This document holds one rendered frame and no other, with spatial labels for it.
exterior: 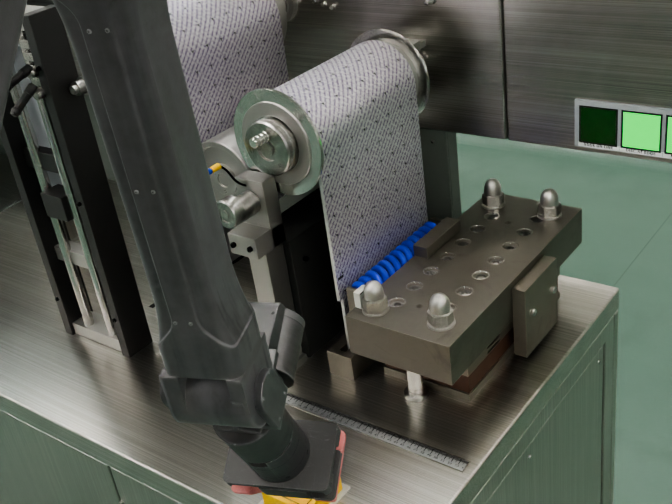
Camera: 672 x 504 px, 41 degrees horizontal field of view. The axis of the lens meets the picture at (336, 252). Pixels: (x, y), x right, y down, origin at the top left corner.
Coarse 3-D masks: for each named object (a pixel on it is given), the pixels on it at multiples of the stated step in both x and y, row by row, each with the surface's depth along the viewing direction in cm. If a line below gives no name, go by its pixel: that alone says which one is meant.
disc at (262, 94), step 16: (256, 96) 114; (272, 96) 112; (288, 96) 111; (240, 112) 117; (304, 112) 110; (240, 128) 119; (304, 128) 112; (240, 144) 120; (320, 144) 111; (320, 160) 112; (320, 176) 114; (288, 192) 119; (304, 192) 117
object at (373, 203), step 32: (416, 128) 131; (352, 160) 119; (384, 160) 126; (416, 160) 132; (320, 192) 116; (352, 192) 121; (384, 192) 127; (416, 192) 134; (352, 224) 122; (384, 224) 129; (416, 224) 136; (352, 256) 124; (384, 256) 131
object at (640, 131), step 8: (624, 112) 120; (624, 120) 121; (632, 120) 120; (640, 120) 119; (648, 120) 119; (656, 120) 118; (624, 128) 121; (632, 128) 121; (640, 128) 120; (648, 128) 119; (656, 128) 119; (624, 136) 122; (632, 136) 121; (640, 136) 120; (648, 136) 120; (656, 136) 119; (624, 144) 122; (632, 144) 122; (640, 144) 121; (648, 144) 120; (656, 144) 120
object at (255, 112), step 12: (396, 48) 128; (408, 60) 128; (252, 108) 115; (264, 108) 114; (276, 108) 113; (252, 120) 116; (288, 120) 112; (300, 132) 112; (300, 144) 113; (300, 156) 114; (300, 168) 115; (276, 180) 119; (288, 180) 117; (300, 180) 116
